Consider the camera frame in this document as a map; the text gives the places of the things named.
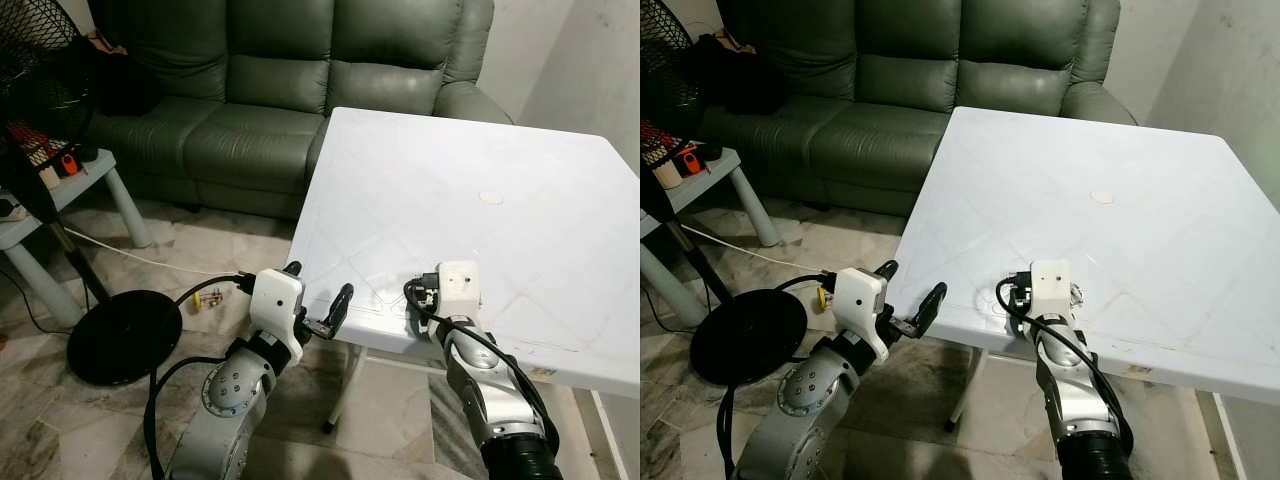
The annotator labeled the white plastic table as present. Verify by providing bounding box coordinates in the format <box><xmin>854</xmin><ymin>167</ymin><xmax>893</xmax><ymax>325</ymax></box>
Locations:
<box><xmin>285</xmin><ymin>107</ymin><xmax>641</xmax><ymax>480</ymax></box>
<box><xmin>885</xmin><ymin>105</ymin><xmax>1280</xmax><ymax>480</ymax></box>

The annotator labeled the green leather sofa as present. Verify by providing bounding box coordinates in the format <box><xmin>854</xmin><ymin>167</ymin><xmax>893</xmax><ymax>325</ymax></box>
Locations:
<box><xmin>700</xmin><ymin>0</ymin><xmax>1139</xmax><ymax>217</ymax></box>
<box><xmin>88</xmin><ymin>0</ymin><xmax>516</xmax><ymax>221</ymax></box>

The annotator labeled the black standing fan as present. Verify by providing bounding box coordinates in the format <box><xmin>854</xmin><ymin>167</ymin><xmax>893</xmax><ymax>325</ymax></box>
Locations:
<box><xmin>640</xmin><ymin>0</ymin><xmax>809</xmax><ymax>387</ymax></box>
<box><xmin>0</xmin><ymin>0</ymin><xmax>185</xmax><ymax>388</ymax></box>

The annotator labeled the small white side table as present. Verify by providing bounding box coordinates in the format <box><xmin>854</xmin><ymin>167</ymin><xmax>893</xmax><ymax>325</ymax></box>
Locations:
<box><xmin>0</xmin><ymin>148</ymin><xmax>154</xmax><ymax>329</ymax></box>
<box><xmin>640</xmin><ymin>148</ymin><xmax>782</xmax><ymax>327</ymax></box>

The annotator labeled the black bag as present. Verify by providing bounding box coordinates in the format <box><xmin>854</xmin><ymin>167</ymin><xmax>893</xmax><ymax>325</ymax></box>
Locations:
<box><xmin>698</xmin><ymin>33</ymin><xmax>789</xmax><ymax>117</ymax></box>
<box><xmin>92</xmin><ymin>38</ymin><xmax>163</xmax><ymax>117</ymax></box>

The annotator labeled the red and white striped item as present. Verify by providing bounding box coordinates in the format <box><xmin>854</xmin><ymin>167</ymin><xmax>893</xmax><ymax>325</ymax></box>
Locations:
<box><xmin>8</xmin><ymin>122</ymin><xmax>53</xmax><ymax>167</ymax></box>
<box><xmin>640</xmin><ymin>122</ymin><xmax>673</xmax><ymax>167</ymax></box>

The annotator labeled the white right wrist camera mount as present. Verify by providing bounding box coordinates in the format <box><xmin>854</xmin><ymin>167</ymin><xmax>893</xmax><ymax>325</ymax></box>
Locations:
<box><xmin>1029</xmin><ymin>260</ymin><xmax>1074</xmax><ymax>320</ymax></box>
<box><xmin>436</xmin><ymin>261</ymin><xmax>484</xmax><ymax>324</ymax></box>

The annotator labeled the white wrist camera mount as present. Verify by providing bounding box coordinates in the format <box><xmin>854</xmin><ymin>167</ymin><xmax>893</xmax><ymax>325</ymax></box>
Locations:
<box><xmin>436</xmin><ymin>261</ymin><xmax>484</xmax><ymax>324</ymax></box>
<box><xmin>832</xmin><ymin>267</ymin><xmax>890</xmax><ymax>363</ymax></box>
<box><xmin>249</xmin><ymin>268</ymin><xmax>305</xmax><ymax>363</ymax></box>
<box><xmin>1029</xmin><ymin>260</ymin><xmax>1074</xmax><ymax>320</ymax></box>

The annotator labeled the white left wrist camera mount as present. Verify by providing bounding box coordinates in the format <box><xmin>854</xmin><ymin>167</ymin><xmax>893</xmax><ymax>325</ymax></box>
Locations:
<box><xmin>832</xmin><ymin>267</ymin><xmax>890</xmax><ymax>363</ymax></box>
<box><xmin>249</xmin><ymin>268</ymin><xmax>305</xmax><ymax>363</ymax></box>

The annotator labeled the white floor cable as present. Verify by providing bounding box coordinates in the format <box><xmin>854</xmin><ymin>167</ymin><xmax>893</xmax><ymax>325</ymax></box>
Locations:
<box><xmin>682</xmin><ymin>222</ymin><xmax>831</xmax><ymax>276</ymax></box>
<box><xmin>62</xmin><ymin>226</ymin><xmax>241</xmax><ymax>279</ymax></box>

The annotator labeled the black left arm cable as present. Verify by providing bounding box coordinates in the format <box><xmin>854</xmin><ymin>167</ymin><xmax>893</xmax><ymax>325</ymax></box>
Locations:
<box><xmin>717</xmin><ymin>274</ymin><xmax>837</xmax><ymax>480</ymax></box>
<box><xmin>143</xmin><ymin>272</ymin><xmax>259</xmax><ymax>480</ymax></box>

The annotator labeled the black floor cable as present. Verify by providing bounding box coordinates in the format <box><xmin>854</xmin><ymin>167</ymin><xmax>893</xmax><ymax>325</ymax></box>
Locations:
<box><xmin>0</xmin><ymin>268</ymin><xmax>73</xmax><ymax>337</ymax></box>

